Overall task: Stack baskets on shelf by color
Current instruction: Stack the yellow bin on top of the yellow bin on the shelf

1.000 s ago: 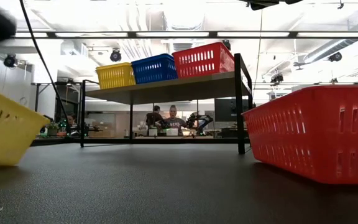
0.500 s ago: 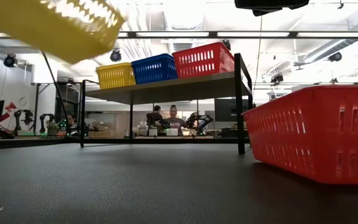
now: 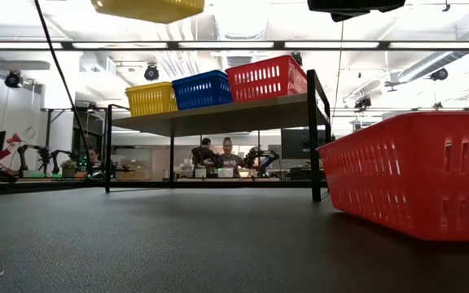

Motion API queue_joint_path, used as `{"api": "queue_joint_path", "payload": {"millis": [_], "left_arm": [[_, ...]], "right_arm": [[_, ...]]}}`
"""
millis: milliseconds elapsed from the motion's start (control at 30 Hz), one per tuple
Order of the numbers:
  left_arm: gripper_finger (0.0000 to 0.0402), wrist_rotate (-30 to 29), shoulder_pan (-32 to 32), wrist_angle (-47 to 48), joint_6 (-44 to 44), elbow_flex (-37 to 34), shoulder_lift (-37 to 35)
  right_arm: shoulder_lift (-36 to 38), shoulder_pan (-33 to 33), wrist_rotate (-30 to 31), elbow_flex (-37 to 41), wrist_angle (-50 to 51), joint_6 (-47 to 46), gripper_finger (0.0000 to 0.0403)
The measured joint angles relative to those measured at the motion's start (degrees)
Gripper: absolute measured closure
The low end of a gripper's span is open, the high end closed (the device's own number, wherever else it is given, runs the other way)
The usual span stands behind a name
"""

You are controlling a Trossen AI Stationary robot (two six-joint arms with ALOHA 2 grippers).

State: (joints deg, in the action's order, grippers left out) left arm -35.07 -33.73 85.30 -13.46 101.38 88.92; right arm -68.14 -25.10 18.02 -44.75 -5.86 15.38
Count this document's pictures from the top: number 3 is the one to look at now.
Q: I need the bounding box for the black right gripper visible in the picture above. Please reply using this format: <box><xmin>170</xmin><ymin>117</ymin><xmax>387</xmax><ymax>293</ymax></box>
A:
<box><xmin>306</xmin><ymin>0</ymin><xmax>407</xmax><ymax>24</ymax></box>

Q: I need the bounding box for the red plastic basket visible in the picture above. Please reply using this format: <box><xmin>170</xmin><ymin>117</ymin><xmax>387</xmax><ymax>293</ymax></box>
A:
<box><xmin>225</xmin><ymin>55</ymin><xmax>309</xmax><ymax>103</ymax></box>
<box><xmin>317</xmin><ymin>111</ymin><xmax>469</xmax><ymax>243</ymax></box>

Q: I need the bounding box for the blue plastic basket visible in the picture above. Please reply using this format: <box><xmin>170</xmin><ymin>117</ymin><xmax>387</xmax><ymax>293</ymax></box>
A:
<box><xmin>171</xmin><ymin>69</ymin><xmax>235</xmax><ymax>111</ymax></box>

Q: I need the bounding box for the yellow plastic basket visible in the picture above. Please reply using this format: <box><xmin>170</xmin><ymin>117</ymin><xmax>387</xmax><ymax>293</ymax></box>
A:
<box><xmin>125</xmin><ymin>81</ymin><xmax>179</xmax><ymax>118</ymax></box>
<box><xmin>90</xmin><ymin>0</ymin><xmax>206</xmax><ymax>24</ymax></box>

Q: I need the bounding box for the long ceiling light strip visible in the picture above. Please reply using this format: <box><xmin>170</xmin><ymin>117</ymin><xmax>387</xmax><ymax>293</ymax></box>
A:
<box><xmin>0</xmin><ymin>39</ymin><xmax>469</xmax><ymax>51</ymax></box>

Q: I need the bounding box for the person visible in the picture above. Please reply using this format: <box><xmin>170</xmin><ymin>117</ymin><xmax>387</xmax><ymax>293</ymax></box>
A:
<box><xmin>87</xmin><ymin>146</ymin><xmax>102</xmax><ymax>172</ymax></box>
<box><xmin>217</xmin><ymin>137</ymin><xmax>246</xmax><ymax>178</ymax></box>
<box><xmin>191</xmin><ymin>137</ymin><xmax>219</xmax><ymax>176</ymax></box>

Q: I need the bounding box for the black table mat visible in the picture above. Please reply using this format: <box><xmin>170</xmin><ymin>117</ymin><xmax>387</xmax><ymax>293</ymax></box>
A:
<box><xmin>0</xmin><ymin>186</ymin><xmax>469</xmax><ymax>293</ymax></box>

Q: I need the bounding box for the small potted plant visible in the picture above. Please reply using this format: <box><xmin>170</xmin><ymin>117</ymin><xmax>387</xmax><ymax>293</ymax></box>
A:
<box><xmin>61</xmin><ymin>159</ymin><xmax>77</xmax><ymax>179</ymax></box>

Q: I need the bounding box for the silver ceiling duct pipe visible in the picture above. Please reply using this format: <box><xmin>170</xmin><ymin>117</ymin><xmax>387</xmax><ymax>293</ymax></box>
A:
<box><xmin>384</xmin><ymin>15</ymin><xmax>469</xmax><ymax>89</ymax></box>

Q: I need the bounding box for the ceiling ventilation duct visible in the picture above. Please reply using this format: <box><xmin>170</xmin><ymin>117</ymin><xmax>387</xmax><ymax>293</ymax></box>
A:
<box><xmin>212</xmin><ymin>0</ymin><xmax>270</xmax><ymax>69</ymax></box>

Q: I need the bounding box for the black wall screen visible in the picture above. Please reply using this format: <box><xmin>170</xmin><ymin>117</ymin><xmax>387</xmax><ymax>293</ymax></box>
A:
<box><xmin>281</xmin><ymin>128</ymin><xmax>329</xmax><ymax>160</ymax></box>

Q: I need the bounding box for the wooden shelf with black frame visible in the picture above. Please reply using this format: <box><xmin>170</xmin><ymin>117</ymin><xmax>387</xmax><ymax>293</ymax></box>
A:
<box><xmin>103</xmin><ymin>68</ymin><xmax>335</xmax><ymax>203</ymax></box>

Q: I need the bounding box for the black metal table frame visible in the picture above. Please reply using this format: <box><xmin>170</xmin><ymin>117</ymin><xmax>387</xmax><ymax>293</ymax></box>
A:
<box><xmin>0</xmin><ymin>158</ymin><xmax>329</xmax><ymax>197</ymax></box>

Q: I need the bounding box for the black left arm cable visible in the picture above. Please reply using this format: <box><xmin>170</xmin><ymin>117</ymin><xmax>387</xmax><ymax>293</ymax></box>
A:
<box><xmin>33</xmin><ymin>0</ymin><xmax>94</xmax><ymax>174</ymax></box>

